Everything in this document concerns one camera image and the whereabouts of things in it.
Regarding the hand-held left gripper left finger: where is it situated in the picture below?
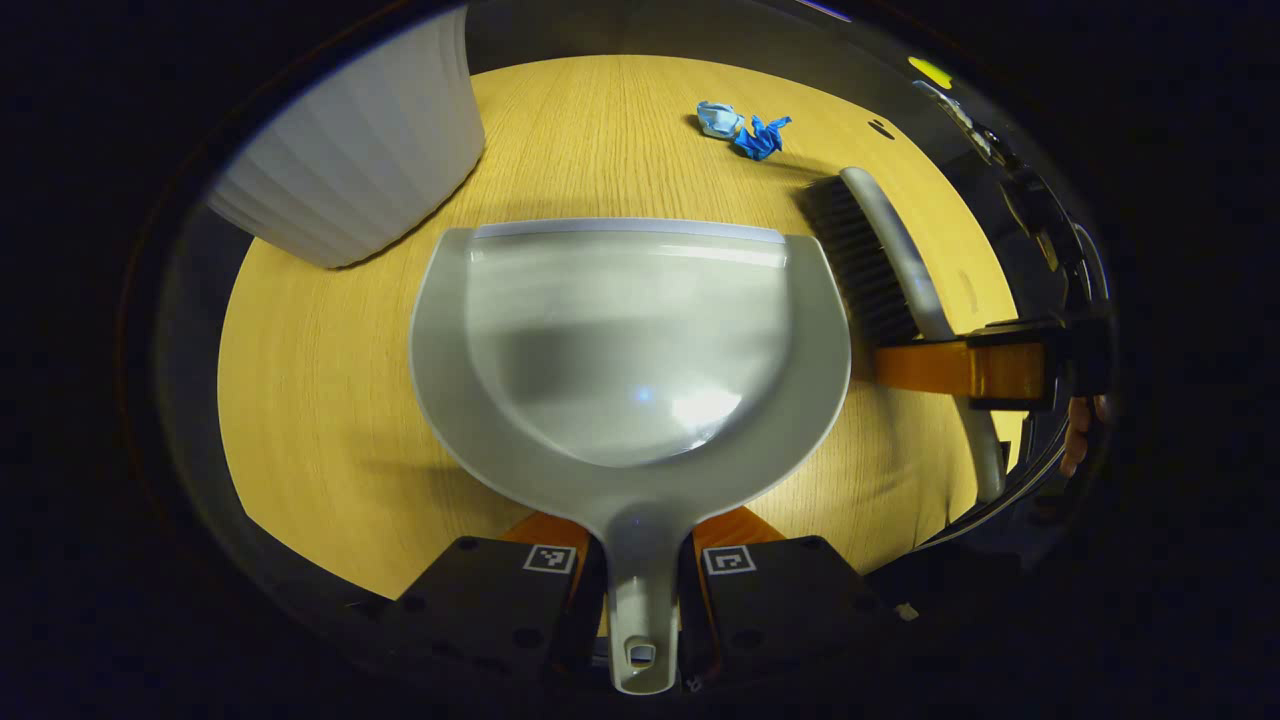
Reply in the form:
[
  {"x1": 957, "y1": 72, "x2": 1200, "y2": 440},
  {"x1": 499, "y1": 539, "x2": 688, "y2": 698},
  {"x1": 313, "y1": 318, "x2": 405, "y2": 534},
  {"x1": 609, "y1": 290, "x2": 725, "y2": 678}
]
[{"x1": 345, "y1": 510, "x2": 609, "y2": 693}]

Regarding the grey plastic dustpan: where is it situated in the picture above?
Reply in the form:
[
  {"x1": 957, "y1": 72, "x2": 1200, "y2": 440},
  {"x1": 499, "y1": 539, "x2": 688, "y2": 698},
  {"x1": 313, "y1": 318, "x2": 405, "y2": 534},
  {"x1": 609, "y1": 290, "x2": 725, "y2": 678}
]
[{"x1": 408, "y1": 217, "x2": 854, "y2": 697}]

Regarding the light blue paper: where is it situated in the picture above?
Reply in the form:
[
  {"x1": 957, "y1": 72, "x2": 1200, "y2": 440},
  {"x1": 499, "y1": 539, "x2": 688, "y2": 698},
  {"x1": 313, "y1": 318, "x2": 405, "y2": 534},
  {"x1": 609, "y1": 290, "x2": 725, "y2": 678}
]
[{"x1": 696, "y1": 100, "x2": 747, "y2": 140}]

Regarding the wooden desktop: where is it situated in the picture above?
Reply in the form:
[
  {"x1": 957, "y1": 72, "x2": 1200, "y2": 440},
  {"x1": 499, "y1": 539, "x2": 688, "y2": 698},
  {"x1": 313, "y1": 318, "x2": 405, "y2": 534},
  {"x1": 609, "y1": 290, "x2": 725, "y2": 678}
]
[{"x1": 216, "y1": 54, "x2": 1027, "y2": 601}]

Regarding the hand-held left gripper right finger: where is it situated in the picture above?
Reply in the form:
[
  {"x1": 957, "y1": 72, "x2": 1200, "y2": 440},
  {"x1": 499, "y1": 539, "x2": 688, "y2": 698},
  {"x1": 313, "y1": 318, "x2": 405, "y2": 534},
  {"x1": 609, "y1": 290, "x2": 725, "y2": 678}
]
[{"x1": 678, "y1": 505, "x2": 911, "y2": 693}]

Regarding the small grey broom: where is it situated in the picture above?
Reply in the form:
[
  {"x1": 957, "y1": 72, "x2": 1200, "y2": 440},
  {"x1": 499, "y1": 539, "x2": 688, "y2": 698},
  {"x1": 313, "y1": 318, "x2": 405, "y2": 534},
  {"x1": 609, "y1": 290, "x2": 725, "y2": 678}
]
[{"x1": 797, "y1": 166, "x2": 1007, "y2": 505}]

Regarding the dark blue paper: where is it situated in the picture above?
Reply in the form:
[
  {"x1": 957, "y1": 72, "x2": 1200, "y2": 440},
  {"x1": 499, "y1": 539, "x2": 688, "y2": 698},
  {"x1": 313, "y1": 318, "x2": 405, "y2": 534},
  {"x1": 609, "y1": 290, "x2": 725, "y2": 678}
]
[{"x1": 731, "y1": 114, "x2": 794, "y2": 162}]

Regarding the grey plastic garbage bin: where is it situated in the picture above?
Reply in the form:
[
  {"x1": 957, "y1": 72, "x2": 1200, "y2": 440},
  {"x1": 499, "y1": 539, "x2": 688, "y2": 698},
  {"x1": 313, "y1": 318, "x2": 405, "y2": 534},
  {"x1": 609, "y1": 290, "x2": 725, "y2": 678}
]
[{"x1": 205, "y1": 8, "x2": 488, "y2": 270}]

